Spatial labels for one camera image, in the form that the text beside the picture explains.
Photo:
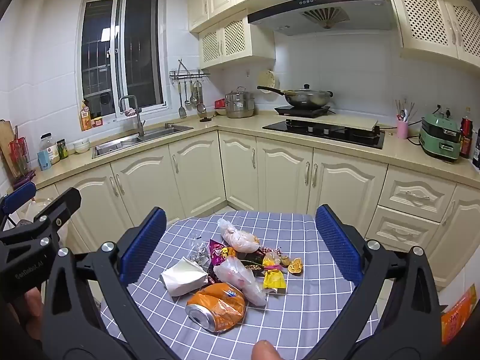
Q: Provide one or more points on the person's left hand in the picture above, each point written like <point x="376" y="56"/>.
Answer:
<point x="33" y="303"/>

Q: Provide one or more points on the dark snack wrapper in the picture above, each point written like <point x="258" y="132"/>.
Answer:
<point x="251" y="264"/>

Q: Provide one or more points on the white bowls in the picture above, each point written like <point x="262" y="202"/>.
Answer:
<point x="81" y="146"/>

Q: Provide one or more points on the green electric cooker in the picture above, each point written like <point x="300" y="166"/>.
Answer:
<point x="440" y="140"/>

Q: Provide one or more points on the wall utensil rack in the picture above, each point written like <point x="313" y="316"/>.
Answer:
<point x="189" y="73"/>

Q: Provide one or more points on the dark glass bottle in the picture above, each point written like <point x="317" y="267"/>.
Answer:
<point x="476" y="150"/>

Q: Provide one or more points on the wide cream lattice cabinet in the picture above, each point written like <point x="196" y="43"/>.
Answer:
<point x="431" y="18"/>

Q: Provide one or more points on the blue carton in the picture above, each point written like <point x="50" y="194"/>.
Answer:
<point x="44" y="161"/>

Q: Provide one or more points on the steel sink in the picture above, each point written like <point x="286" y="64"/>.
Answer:
<point x="123" y="144"/>

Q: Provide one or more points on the red label bottle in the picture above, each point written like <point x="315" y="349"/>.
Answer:
<point x="466" y="138"/>

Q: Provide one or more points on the steel stock pot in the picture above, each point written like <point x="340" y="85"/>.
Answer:
<point x="240" y="107"/>

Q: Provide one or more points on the blue checked tablecloth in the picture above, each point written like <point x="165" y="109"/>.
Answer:
<point x="300" y="307"/>

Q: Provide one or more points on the kitchen window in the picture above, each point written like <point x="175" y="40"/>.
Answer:
<point x="142" y="52"/>

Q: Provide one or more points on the steel faucet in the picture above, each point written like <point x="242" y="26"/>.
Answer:
<point x="140" y="123"/>

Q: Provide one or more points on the orange peel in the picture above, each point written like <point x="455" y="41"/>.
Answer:
<point x="295" y="266"/>

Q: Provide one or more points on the red container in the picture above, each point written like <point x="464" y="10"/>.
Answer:
<point x="219" y="104"/>

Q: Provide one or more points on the cream lower cabinets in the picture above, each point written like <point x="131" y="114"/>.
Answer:
<point x="281" y="176"/>

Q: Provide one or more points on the black range hood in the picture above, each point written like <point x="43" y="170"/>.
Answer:
<point x="337" y="3"/>

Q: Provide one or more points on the orange cardboard box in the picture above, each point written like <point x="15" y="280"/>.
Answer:
<point x="457" y="315"/>

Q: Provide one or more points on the cream lattice wall cabinet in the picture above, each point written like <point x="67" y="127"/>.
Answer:
<point x="234" y="39"/>

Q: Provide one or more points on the cream perforated trivet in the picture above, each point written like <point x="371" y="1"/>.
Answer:
<point x="268" y="79"/>

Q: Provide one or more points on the cream carved drawer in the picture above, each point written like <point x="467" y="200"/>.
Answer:
<point x="401" y="228"/>
<point x="416" y="193"/>

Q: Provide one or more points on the wooden cutting board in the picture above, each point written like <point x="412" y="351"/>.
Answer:
<point x="5" y="138"/>

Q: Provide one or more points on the yellow snack wrapper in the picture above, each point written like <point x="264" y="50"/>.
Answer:
<point x="273" y="279"/>

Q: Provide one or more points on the person's right hand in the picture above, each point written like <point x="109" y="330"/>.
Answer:
<point x="266" y="350"/>

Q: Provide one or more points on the clear plastic bag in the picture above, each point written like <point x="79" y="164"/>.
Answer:
<point x="236" y="277"/>

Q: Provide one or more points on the purple candy wrapper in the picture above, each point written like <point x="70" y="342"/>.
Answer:
<point x="217" y="251"/>

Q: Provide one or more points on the plastic bag with pink contents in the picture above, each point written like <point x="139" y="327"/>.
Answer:
<point x="240" y="240"/>

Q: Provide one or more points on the pink utensil holder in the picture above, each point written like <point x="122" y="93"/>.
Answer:
<point x="402" y="129"/>

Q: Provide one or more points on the silver wrapper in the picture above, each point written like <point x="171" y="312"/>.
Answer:
<point x="198" y="255"/>

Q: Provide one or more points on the hanging metal ladle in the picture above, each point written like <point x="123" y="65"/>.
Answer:
<point x="193" y="99"/>

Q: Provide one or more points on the hanging metal spatula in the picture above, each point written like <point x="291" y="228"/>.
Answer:
<point x="182" y="110"/>

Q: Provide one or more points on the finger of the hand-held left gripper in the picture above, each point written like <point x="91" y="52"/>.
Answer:
<point x="60" y="202"/>
<point x="18" y="195"/>

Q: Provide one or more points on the orange snack packet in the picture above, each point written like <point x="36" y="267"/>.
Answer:
<point x="85" y="116"/>

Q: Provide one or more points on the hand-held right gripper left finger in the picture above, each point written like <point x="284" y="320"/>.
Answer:
<point x="144" y="245"/>

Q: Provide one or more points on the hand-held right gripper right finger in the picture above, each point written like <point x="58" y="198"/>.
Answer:
<point x="339" y="247"/>

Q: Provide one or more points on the black gas stove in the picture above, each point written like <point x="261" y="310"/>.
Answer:
<point x="337" y="137"/>

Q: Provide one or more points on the crushed orange soda can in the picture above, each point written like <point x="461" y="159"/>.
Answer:
<point x="221" y="303"/>

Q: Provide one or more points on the red knife holder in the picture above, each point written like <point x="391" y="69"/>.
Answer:
<point x="20" y="157"/>

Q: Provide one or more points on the steel wok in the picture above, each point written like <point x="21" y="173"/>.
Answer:
<point x="303" y="99"/>

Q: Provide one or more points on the white paper box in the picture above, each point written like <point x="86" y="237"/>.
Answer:
<point x="183" y="277"/>

